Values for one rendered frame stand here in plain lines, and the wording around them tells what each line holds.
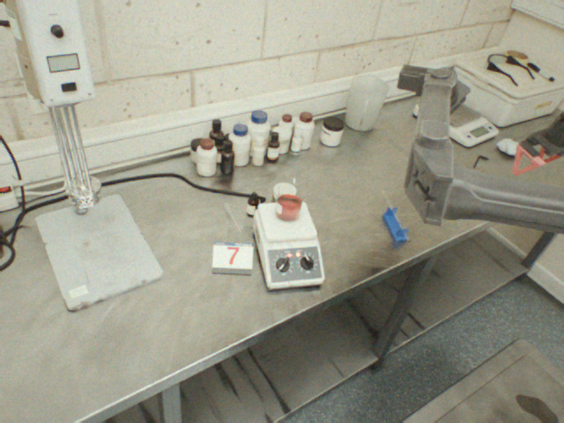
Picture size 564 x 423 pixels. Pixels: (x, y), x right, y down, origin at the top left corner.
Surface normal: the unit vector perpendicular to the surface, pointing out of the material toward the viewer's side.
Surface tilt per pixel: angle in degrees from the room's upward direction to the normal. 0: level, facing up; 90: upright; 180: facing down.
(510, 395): 0
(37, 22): 90
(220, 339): 0
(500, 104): 93
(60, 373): 0
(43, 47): 90
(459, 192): 83
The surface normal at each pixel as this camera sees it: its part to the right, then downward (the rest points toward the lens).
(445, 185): -0.31, 0.51
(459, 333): 0.12, -0.73
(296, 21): 0.54, 0.61
